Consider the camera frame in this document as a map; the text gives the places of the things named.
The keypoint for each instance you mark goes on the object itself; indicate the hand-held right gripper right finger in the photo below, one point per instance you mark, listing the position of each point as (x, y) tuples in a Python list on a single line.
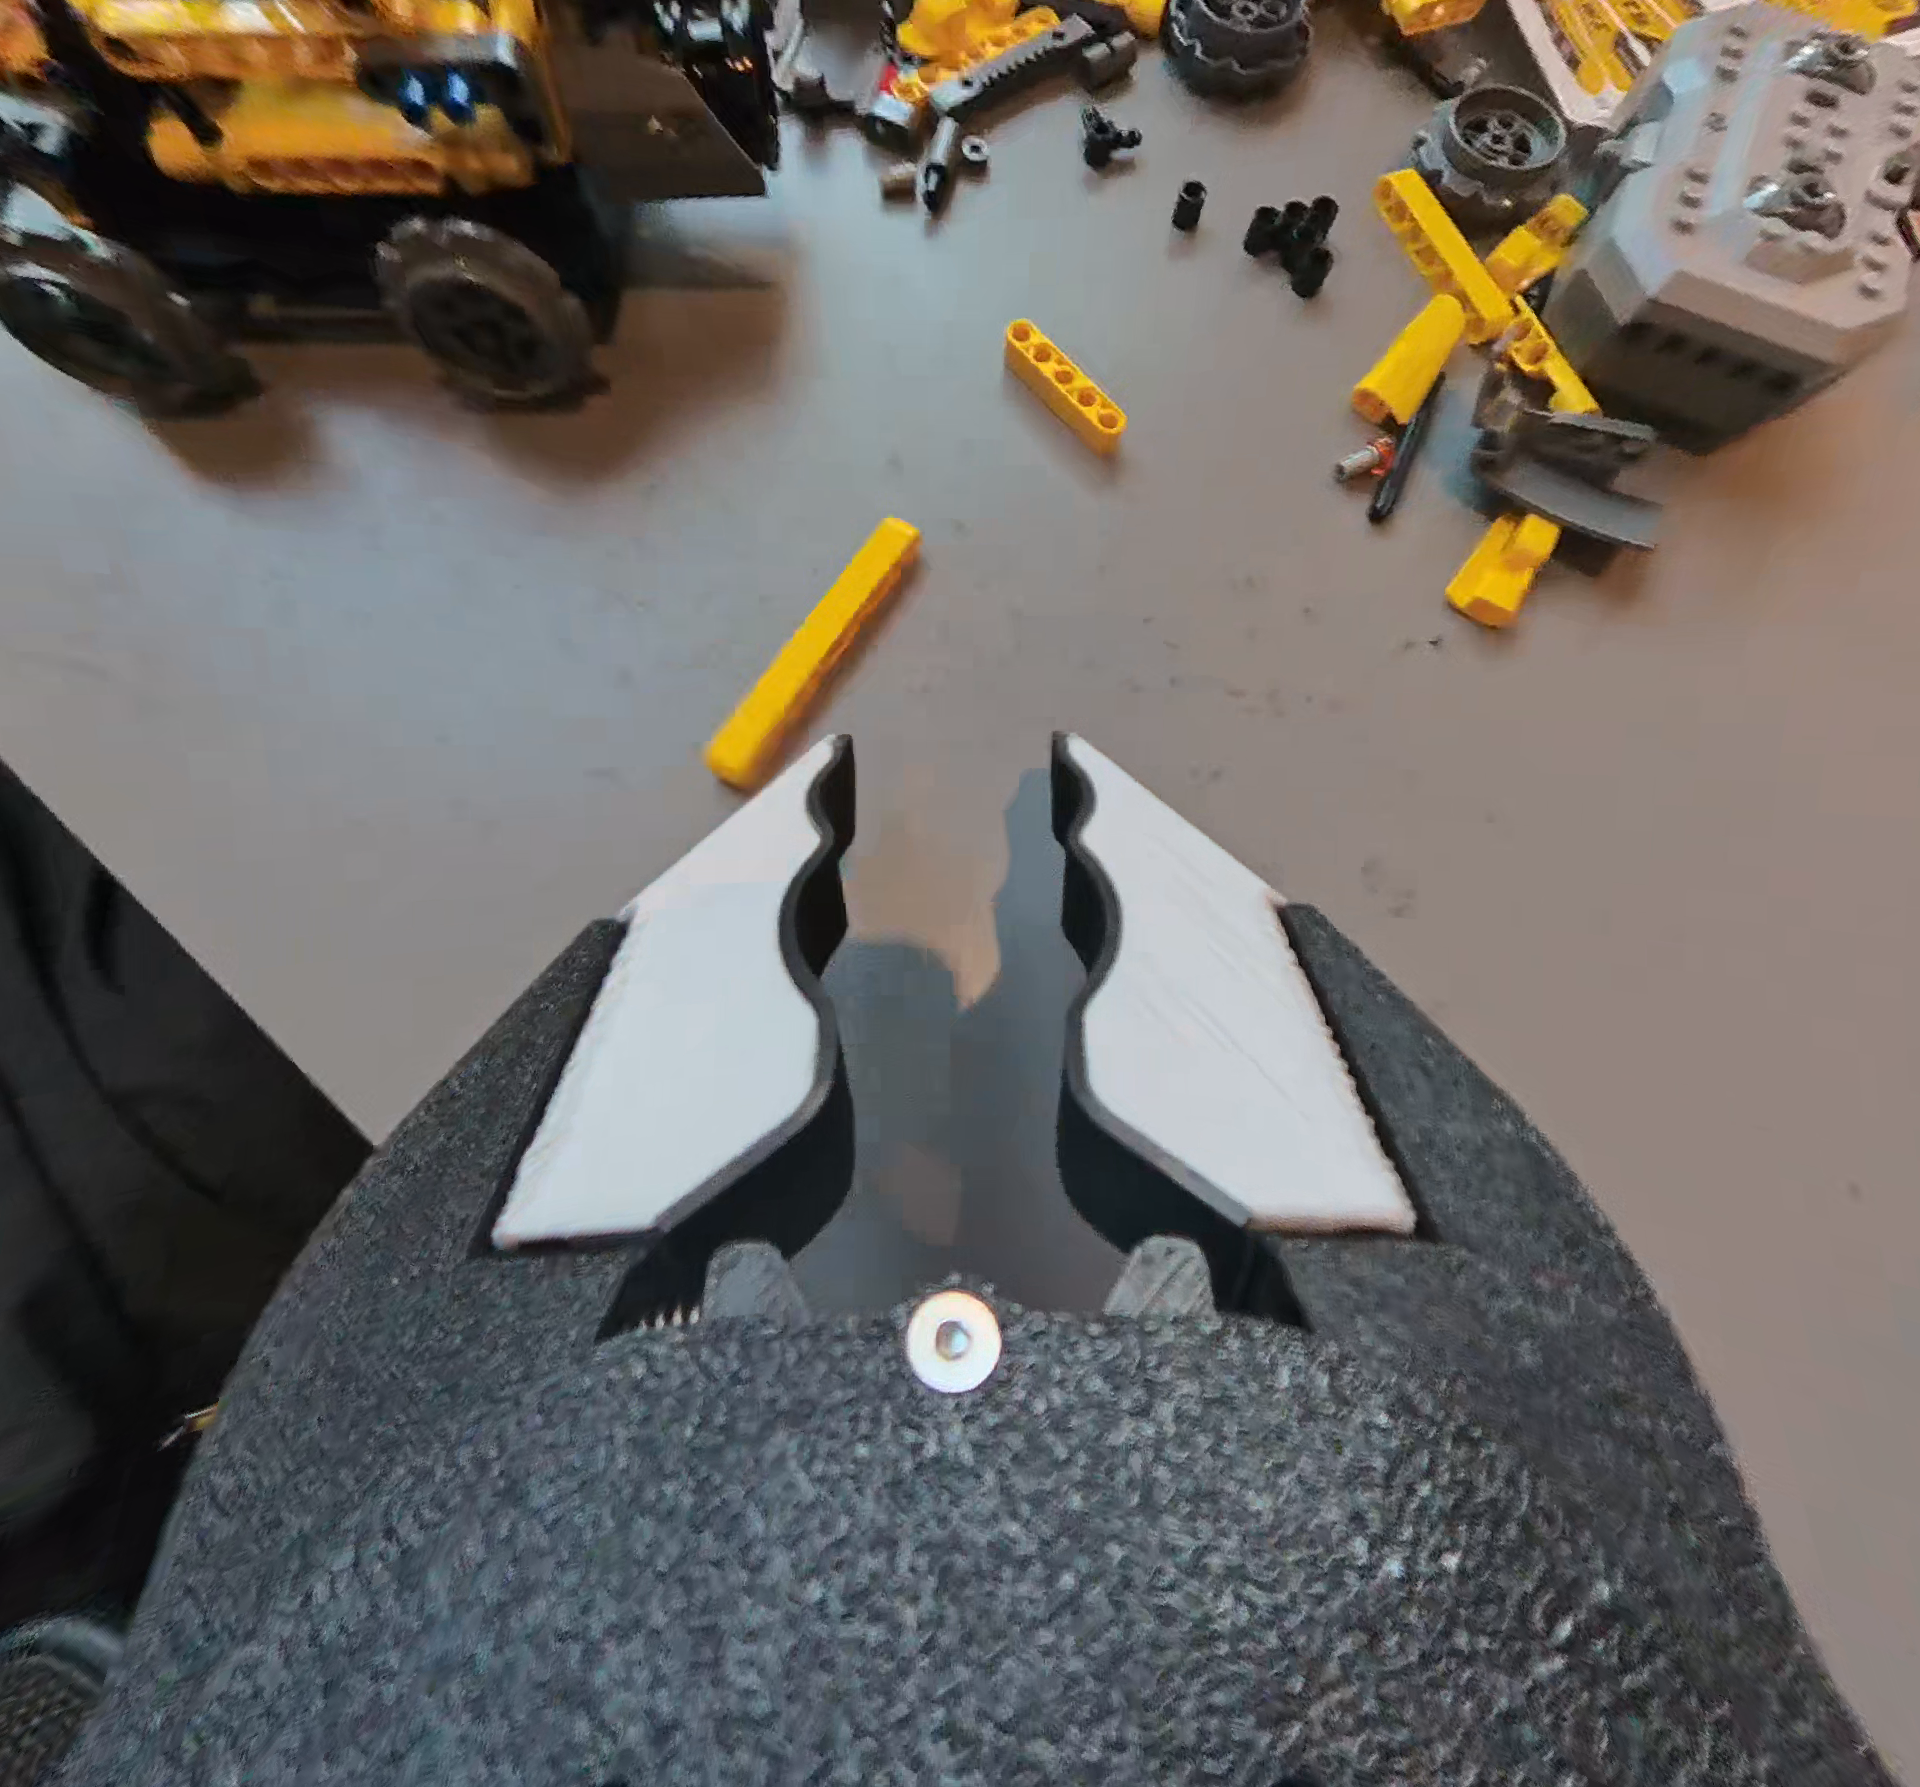
[(1231, 1069)]

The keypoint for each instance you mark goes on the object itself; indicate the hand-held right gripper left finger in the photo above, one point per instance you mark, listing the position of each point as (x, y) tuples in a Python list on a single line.
[(674, 1069)]

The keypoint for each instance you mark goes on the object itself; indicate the long yellow beam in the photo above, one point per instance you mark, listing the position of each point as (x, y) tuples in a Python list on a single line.
[(811, 655)]

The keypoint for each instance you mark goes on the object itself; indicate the yellow toy brick vehicle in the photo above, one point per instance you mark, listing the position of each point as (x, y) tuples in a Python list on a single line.
[(332, 61)]

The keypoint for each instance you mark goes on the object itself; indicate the person's black clothing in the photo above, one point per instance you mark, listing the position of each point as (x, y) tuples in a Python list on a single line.
[(136, 1141)]

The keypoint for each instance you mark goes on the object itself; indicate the short yellow holed beam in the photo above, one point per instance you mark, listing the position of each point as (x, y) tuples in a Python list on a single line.
[(1066, 387)]

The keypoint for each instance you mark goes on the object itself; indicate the cluster of yellow beams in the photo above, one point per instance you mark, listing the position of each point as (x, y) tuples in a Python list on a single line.
[(1411, 355)]

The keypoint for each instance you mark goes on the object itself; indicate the black connector cluster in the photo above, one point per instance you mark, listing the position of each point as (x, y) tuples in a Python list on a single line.
[(1292, 243)]

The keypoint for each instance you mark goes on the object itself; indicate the grey loose toy wheel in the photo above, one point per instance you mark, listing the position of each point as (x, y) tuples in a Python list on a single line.
[(1493, 152)]

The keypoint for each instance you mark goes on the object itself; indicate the grey battery box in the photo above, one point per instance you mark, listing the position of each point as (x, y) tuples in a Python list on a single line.
[(1726, 243)]

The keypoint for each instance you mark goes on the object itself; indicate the dark loose toy wheel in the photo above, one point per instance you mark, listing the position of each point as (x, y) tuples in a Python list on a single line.
[(1238, 26)]

